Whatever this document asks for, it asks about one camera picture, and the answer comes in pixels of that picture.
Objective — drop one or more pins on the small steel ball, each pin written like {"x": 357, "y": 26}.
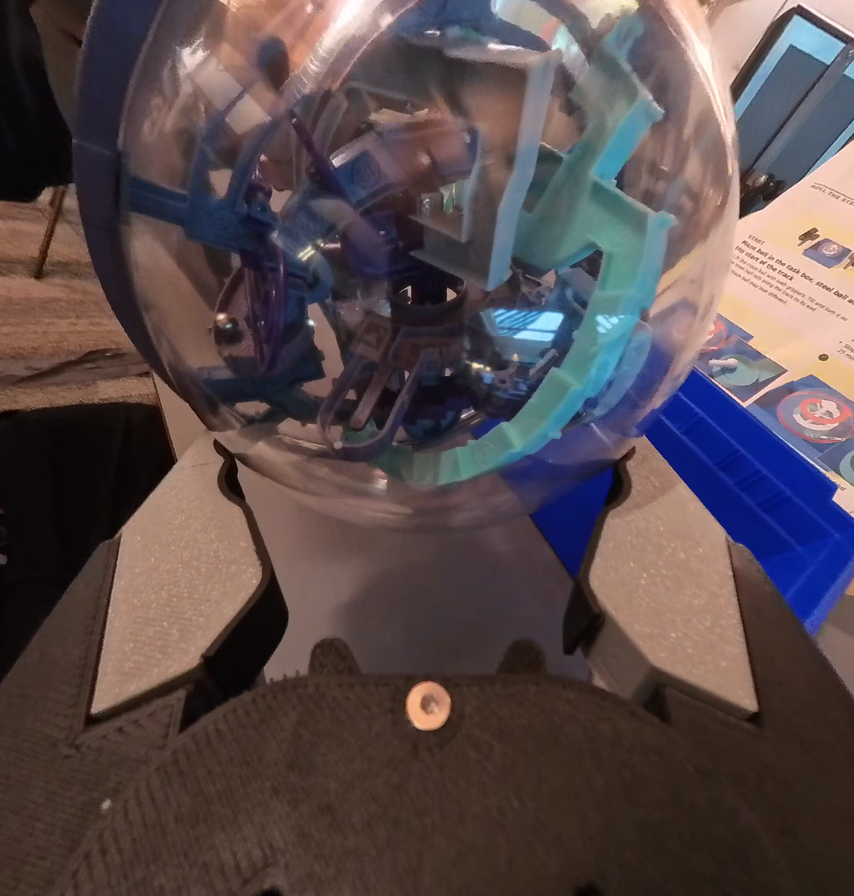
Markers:
{"x": 225, "y": 329}

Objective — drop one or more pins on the clear plastic maze ball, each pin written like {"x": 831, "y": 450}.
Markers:
{"x": 413, "y": 245}

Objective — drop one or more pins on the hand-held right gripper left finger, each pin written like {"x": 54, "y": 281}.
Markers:
{"x": 182, "y": 581}

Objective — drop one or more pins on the printed instruction sheet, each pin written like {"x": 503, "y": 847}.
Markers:
{"x": 783, "y": 301}

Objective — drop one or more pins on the blue plastic bin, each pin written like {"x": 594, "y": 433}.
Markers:
{"x": 734, "y": 490}

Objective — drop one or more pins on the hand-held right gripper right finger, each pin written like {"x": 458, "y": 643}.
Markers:
{"x": 671, "y": 602}

